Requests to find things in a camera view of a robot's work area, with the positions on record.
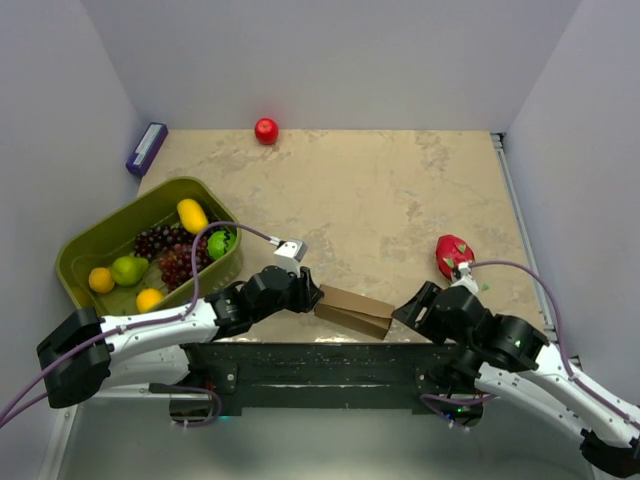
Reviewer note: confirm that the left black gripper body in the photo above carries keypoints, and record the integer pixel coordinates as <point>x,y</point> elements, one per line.
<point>296,297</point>

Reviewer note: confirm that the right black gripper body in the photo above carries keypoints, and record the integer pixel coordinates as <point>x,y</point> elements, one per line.
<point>440,330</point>

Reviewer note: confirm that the brown cardboard box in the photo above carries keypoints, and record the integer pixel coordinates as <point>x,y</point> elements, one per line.
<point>355,312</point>

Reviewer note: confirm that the olive green plastic bin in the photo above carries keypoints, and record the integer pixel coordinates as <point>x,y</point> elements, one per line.
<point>114,237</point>

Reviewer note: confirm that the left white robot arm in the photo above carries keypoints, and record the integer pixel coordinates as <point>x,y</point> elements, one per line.
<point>88,352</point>

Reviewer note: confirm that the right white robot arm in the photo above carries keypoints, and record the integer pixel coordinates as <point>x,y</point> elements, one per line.
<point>505,356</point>

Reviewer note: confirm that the purple rectangular box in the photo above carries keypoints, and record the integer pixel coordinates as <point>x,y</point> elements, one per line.
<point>147,149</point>

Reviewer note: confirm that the red dragon fruit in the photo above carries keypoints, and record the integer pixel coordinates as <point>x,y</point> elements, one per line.
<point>451,250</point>

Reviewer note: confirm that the green striped toy fruit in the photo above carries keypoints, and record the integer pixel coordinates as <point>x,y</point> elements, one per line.
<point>220,243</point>

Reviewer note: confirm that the red grape bunch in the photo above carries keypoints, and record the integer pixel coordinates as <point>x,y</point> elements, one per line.
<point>175,265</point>

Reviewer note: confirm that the yellow mango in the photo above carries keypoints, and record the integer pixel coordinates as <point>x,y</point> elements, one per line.
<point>191,215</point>

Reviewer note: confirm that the orange fruit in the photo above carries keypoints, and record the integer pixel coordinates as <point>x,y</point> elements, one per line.
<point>100,280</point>
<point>147,299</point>

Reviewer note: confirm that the purple grape bunch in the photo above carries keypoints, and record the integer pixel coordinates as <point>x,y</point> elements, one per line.
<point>152,242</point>

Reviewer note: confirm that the green pear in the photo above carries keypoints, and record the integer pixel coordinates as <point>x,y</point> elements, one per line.
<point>127,271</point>

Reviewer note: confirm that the red apple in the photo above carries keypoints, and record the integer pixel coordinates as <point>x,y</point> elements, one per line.
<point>266,131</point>

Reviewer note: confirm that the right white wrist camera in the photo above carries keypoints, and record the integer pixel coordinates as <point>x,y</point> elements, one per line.
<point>462,277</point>

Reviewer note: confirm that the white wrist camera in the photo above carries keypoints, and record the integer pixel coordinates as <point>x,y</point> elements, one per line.
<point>462,277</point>
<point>289,255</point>

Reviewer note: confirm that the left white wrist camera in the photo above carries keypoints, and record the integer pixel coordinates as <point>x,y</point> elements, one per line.
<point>289,255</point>

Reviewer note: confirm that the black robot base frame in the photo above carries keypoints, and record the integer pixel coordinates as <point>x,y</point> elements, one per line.
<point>227,378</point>

